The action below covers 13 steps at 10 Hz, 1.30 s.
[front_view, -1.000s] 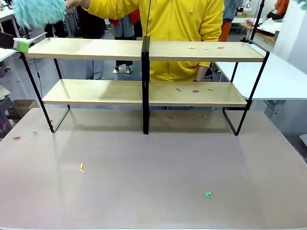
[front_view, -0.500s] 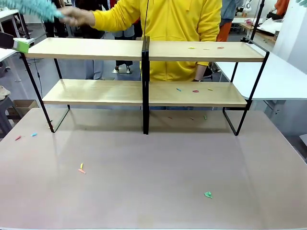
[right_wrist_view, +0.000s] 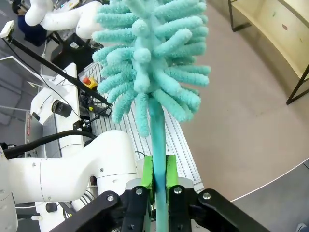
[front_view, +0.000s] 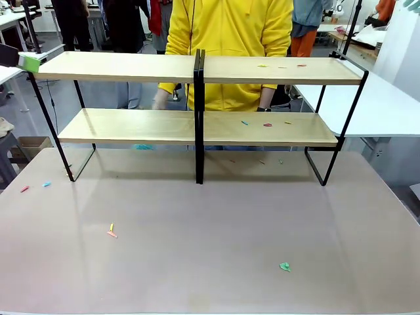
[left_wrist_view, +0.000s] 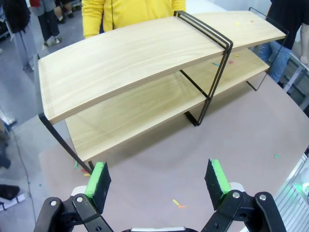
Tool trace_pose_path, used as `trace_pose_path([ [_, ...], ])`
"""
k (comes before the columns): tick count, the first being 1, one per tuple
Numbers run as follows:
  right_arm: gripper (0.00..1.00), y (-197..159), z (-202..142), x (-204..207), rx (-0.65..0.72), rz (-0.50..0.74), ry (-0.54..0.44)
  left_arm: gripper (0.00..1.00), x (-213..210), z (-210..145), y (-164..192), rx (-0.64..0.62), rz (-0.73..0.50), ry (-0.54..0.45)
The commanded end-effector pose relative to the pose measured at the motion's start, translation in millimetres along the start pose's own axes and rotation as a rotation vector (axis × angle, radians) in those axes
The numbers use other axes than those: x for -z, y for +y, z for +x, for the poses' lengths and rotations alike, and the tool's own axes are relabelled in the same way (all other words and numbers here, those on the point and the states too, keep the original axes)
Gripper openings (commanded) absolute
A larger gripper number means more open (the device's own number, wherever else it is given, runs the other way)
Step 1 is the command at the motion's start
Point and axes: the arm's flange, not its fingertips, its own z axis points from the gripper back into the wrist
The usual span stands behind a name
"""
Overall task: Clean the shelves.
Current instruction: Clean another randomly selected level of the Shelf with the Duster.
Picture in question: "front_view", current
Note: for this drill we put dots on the beige cloth item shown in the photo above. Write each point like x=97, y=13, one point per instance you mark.
x=5, y=128

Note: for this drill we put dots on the black clamped stand pole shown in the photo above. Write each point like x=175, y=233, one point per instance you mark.
x=351, y=29

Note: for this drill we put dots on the person in black clothes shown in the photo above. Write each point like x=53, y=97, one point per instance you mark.
x=70, y=19

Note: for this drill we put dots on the person's left forearm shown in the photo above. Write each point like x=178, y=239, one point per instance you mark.
x=266, y=97

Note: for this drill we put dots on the black wrist watch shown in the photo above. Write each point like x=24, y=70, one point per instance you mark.
x=264, y=109

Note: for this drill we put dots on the person in orange trousers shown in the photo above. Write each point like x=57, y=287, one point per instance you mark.
x=306, y=19

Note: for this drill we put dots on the grey stool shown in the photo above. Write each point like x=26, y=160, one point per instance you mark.
x=8, y=154

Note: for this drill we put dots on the person in orange top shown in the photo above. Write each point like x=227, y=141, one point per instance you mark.
x=386, y=8

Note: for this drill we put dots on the person's right forearm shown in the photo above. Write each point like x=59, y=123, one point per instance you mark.
x=165, y=94

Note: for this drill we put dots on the white desk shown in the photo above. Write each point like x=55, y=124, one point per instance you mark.
x=10, y=21

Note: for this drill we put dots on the person in red jacket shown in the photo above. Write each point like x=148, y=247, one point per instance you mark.
x=157, y=16

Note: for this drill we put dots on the white side table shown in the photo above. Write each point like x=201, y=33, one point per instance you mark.
x=13, y=70
x=377, y=111

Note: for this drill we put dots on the cardboard box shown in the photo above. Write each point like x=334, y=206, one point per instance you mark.
x=33, y=142

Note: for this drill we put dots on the person in dark top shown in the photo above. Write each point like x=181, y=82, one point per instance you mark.
x=124, y=23

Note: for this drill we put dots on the teal fuzzy object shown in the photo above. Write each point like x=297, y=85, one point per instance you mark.
x=143, y=147

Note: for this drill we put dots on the white bag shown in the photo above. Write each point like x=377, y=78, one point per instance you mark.
x=370, y=34

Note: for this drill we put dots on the person's right hand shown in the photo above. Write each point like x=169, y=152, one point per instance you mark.
x=161, y=105

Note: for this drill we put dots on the wooden shelf unit black frame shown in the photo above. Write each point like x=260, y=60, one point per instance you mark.
x=279, y=73
x=115, y=70

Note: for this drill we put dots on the person in yellow hoodie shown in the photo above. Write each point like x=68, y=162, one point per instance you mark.
x=229, y=29

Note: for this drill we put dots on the wooden work table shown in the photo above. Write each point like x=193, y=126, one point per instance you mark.
x=364, y=49

